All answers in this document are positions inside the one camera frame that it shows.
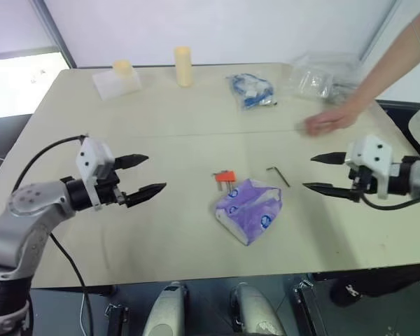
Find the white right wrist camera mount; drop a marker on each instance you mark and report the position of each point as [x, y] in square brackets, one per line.
[371, 150]

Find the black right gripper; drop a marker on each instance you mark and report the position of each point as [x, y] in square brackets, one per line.
[362, 180]

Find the small clear plastic bag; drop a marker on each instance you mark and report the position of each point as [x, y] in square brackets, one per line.
[309, 84]

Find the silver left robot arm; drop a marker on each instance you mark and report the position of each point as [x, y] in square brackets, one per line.
[21, 217]

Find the person's bare right forearm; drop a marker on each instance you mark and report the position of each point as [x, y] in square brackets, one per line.
[388, 66]

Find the person's black trousers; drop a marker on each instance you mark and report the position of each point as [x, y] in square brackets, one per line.
[371, 283]

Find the bent grey metal rod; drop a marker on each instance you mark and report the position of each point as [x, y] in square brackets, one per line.
[230, 187]

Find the translucent plastic box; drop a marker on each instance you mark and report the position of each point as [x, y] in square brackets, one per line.
[108, 88]

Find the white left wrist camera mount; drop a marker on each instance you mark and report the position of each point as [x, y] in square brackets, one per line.
[91, 154]

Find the metal allen key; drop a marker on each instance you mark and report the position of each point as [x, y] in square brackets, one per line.
[282, 177]

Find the pale grey wall post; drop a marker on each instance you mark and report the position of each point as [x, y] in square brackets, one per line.
[383, 28]

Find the short cream cylinder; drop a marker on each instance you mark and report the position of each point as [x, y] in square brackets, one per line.
[123, 69]

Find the dark grey window post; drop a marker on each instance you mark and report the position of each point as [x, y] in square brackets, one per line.
[54, 31]

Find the person's right hand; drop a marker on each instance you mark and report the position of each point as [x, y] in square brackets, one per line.
[336, 119]

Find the tall cream cylinder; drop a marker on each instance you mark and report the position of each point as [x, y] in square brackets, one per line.
[183, 66]

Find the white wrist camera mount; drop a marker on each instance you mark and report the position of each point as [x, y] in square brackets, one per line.
[371, 150]
[91, 154]

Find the purple tissue pack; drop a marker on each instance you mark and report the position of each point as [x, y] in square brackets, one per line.
[246, 210]

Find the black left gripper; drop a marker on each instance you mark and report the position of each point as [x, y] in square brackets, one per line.
[108, 185]

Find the orange hex key holder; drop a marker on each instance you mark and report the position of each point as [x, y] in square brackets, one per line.
[225, 176]

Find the large clear plastic bag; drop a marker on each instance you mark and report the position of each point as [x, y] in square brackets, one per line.
[343, 70]

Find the black metal table leg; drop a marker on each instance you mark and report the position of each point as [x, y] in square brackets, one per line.
[117, 320]
[308, 308]

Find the grey rounded shape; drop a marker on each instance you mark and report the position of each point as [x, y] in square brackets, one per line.
[164, 311]
[255, 311]

